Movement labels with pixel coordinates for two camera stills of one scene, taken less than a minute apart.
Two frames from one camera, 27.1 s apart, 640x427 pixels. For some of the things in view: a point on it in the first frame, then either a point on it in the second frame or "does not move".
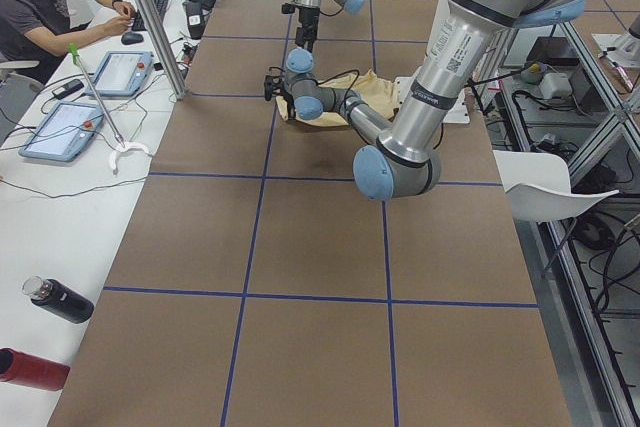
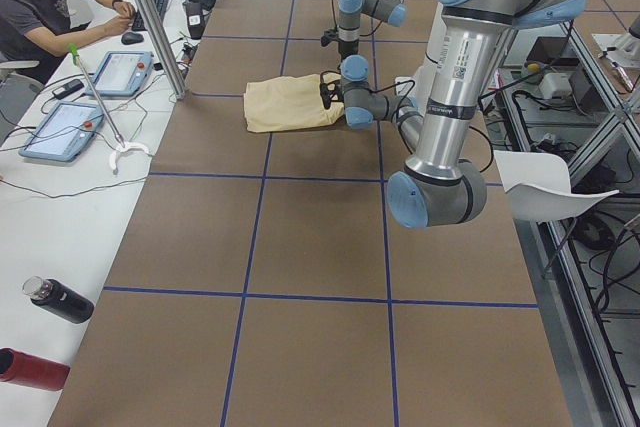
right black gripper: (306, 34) → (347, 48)
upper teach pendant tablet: (120, 73) does not move
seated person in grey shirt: (34, 11) does not move
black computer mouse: (129, 38) does not move
